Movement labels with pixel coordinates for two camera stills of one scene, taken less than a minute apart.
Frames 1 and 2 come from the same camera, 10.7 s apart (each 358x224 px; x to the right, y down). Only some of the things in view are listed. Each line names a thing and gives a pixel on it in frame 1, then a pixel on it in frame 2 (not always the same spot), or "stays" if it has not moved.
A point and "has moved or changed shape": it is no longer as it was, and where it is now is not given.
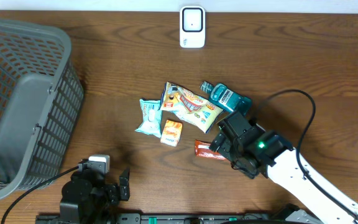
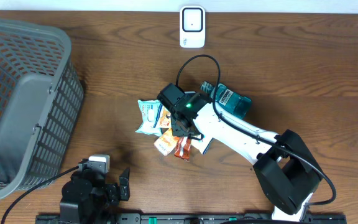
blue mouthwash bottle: [226, 98] stays
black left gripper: [112, 190] stays
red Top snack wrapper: [202, 149] to [183, 147]
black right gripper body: [229, 150] to [177, 130]
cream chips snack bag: [194, 108] has moved or changed shape
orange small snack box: [171, 133] has moved or changed shape
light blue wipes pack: [151, 117] stays
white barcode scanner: [192, 27] stays
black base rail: [158, 218] stays
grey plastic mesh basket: [31, 96] stays
